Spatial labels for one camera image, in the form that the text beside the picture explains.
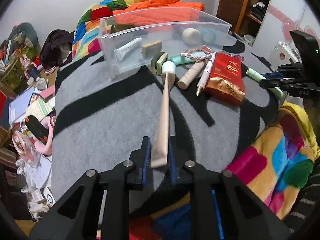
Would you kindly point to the red gold packet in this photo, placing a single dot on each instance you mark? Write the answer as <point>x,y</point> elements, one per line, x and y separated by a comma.
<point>225,80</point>

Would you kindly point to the teal round container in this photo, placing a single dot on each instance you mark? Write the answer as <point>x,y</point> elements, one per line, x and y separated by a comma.
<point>208,36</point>

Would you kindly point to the colourful patchwork quilt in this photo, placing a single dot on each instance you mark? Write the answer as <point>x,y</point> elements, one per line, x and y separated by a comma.
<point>86,34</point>

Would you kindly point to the blue notebook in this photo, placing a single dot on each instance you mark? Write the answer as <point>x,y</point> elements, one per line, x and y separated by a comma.
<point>17,108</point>

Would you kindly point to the clear plastic storage box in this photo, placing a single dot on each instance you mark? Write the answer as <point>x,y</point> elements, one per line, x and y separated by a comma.
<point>163,31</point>

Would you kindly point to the pink box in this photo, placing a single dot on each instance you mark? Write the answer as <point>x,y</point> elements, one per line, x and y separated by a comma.
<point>48,93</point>

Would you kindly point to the green storage basket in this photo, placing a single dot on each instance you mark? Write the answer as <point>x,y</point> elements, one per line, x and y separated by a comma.
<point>13,74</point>

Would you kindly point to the rabbit figurine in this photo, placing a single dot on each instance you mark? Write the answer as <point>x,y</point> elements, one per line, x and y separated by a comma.
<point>30,69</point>

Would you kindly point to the tan sponge block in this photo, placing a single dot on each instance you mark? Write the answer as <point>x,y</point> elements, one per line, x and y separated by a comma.
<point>151,49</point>

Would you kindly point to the white cosmetic pen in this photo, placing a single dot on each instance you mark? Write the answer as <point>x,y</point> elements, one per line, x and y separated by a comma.
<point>205,75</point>

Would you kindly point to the orange puffer jacket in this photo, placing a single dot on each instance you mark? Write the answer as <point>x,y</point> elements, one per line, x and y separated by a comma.
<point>159,11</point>

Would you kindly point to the brown wooden wardrobe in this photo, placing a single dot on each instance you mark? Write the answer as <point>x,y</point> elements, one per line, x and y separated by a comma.
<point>245,16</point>

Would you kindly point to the beige cosmetic bottle red cap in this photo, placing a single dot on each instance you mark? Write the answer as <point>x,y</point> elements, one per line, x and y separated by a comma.
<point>190,75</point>

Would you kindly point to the white small ointment tube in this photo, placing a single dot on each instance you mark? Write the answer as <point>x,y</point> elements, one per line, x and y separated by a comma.
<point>121,52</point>

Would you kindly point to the olive green glass bottle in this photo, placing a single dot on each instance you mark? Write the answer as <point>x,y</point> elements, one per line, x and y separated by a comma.
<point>120,27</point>

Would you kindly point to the beige long-handled brush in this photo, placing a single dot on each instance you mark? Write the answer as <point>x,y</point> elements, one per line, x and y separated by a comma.
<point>159,152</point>

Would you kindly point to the white sliding wardrobe door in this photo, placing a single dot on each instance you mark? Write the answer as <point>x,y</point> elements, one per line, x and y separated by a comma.
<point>281,17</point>

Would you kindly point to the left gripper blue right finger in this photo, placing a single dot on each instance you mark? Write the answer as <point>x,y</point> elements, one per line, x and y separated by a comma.
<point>172,165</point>

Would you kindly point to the green yellow sponge block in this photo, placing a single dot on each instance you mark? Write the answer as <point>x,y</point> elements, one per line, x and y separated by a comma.
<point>157,62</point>

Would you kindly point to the pink stand with black pad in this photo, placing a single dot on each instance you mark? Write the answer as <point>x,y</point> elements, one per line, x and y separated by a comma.
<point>42,132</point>

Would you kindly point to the mint green cosmetic tube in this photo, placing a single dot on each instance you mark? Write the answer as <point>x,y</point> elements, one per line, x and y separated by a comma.
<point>258,77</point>

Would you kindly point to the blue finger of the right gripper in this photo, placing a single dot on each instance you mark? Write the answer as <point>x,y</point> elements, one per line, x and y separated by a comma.
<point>282,84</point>
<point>273,75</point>

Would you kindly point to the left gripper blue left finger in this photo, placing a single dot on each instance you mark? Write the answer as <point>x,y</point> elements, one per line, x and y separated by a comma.
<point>146,147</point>

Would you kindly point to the purple brush white head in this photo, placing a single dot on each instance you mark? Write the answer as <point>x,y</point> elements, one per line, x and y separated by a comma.
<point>186,34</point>

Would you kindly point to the dark purple clothes pile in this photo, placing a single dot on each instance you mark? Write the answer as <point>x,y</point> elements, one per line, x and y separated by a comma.
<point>50,52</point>

